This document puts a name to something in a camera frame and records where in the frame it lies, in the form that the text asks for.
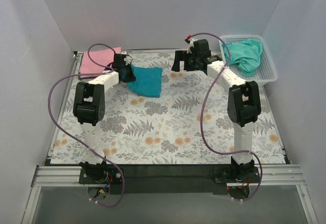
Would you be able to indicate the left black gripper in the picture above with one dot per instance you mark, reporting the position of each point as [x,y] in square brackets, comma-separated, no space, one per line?
[127,74]

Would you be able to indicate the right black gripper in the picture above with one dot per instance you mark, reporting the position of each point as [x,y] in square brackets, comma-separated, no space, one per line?
[184,61]

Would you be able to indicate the teal blue t shirt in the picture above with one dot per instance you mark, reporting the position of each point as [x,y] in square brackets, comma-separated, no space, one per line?
[147,81]

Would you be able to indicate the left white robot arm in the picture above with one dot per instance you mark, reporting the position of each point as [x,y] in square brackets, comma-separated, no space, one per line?
[89,109]

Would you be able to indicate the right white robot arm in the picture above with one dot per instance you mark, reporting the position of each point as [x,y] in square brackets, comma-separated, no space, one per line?
[243,107]

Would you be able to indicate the pink folded t shirt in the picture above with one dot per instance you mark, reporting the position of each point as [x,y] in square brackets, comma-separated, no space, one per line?
[103,57]

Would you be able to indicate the light green t shirt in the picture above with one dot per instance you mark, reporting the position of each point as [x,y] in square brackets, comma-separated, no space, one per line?
[245,55]

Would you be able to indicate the floral table mat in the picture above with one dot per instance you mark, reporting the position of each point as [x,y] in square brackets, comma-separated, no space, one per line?
[140,130]

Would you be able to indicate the white plastic basket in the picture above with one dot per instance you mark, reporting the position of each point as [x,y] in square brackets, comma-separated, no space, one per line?
[266,72]

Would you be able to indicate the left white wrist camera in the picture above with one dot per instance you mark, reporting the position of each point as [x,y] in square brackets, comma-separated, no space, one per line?
[127,57]

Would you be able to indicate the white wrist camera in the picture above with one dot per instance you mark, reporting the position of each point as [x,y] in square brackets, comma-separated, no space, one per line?
[190,41]
[127,57]

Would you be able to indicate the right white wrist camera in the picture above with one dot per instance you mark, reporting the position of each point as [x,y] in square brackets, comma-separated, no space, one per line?
[190,41]

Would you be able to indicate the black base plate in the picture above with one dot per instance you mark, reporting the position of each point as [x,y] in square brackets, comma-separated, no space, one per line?
[165,178]

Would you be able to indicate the aluminium frame rail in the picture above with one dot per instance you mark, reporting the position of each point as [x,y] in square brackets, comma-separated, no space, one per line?
[272,174]

